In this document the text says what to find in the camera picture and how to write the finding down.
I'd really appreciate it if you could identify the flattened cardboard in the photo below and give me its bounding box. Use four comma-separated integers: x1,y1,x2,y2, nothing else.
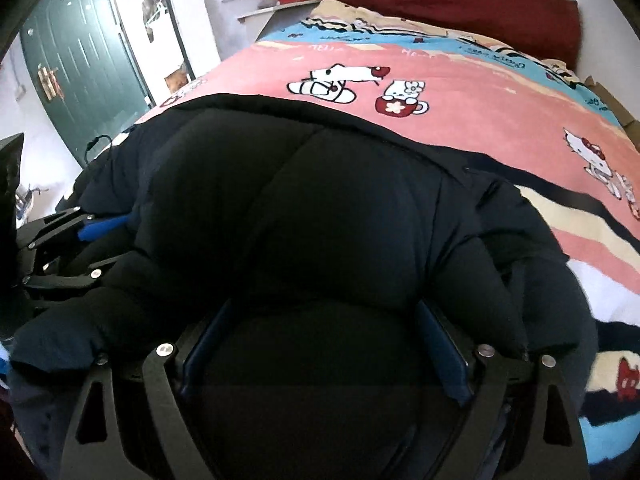
582,75,640,133

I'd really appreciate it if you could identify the red door decoration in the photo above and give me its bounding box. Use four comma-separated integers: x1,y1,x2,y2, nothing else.
37,65,66,101

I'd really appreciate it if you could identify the white bedside shelf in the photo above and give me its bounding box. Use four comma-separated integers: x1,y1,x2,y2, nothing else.
237,0,323,43

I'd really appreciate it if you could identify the pink cartoon printed blanket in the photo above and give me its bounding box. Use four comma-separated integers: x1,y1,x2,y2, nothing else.
115,0,640,480

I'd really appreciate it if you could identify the black hooded puffer jacket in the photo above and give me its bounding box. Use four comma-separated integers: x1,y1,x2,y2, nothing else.
7,92,601,480

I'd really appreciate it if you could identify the black cable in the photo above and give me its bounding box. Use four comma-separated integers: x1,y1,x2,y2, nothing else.
82,134,118,166

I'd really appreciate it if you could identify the dark red headboard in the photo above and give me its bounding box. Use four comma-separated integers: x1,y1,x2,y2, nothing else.
320,0,583,73

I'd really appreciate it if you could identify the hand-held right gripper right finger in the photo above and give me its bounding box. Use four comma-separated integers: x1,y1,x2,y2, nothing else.
415,300,588,480

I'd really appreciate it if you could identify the green door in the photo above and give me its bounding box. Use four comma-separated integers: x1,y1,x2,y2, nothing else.
20,0,151,166

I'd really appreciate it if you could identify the small cardboard box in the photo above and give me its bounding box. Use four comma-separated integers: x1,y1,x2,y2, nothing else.
165,67,191,93

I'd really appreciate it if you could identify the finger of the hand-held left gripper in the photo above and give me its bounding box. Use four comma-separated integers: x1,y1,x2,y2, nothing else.
20,207,131,251
20,255,126,291

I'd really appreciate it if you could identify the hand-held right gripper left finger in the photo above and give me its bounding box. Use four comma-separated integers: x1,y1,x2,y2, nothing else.
60,300,236,480

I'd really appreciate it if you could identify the paper wall poster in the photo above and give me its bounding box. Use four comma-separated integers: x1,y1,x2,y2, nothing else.
140,0,168,41

